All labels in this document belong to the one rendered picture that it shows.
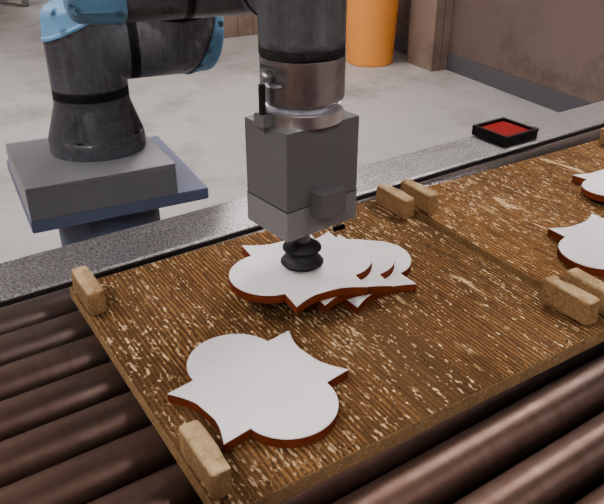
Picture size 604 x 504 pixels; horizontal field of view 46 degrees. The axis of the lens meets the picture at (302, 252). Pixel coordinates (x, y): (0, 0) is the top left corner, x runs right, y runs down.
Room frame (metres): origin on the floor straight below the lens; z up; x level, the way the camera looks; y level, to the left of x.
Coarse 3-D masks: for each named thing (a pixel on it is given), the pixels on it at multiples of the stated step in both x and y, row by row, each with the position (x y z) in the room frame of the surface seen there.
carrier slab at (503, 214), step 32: (544, 160) 0.97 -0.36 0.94; (576, 160) 0.97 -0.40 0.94; (448, 192) 0.86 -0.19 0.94; (480, 192) 0.86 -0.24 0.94; (512, 192) 0.86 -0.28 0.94; (544, 192) 0.86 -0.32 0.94; (576, 192) 0.86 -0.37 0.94; (448, 224) 0.77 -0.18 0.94; (480, 224) 0.77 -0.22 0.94; (512, 224) 0.77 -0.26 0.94; (544, 224) 0.77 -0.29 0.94; (576, 224) 0.77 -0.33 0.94; (512, 256) 0.69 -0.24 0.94; (544, 256) 0.69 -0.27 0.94
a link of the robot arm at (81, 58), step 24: (48, 24) 1.04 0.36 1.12; (72, 24) 1.03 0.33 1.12; (48, 48) 1.05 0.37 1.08; (72, 48) 1.03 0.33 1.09; (96, 48) 1.04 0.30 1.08; (120, 48) 1.05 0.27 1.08; (48, 72) 1.06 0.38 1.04; (72, 72) 1.03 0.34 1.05; (96, 72) 1.04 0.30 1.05; (120, 72) 1.06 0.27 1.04
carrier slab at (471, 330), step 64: (192, 256) 0.69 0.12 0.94; (448, 256) 0.69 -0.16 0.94; (128, 320) 0.56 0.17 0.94; (192, 320) 0.56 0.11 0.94; (256, 320) 0.56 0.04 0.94; (320, 320) 0.56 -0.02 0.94; (384, 320) 0.56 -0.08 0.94; (448, 320) 0.56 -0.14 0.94; (512, 320) 0.56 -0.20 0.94; (128, 384) 0.48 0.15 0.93; (384, 384) 0.47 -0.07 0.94; (448, 384) 0.47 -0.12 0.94; (512, 384) 0.48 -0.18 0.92; (256, 448) 0.39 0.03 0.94; (320, 448) 0.39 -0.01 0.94; (384, 448) 0.41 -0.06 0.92
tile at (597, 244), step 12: (552, 228) 0.74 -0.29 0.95; (564, 228) 0.74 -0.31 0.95; (576, 228) 0.74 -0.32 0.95; (588, 228) 0.74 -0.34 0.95; (600, 228) 0.74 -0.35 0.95; (564, 240) 0.71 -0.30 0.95; (576, 240) 0.71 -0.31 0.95; (588, 240) 0.71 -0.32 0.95; (600, 240) 0.71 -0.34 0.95; (564, 252) 0.68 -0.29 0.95; (576, 252) 0.68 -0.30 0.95; (588, 252) 0.68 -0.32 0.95; (600, 252) 0.68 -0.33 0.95; (576, 264) 0.66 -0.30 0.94; (588, 264) 0.65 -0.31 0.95; (600, 264) 0.65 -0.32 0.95; (600, 276) 0.64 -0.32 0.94
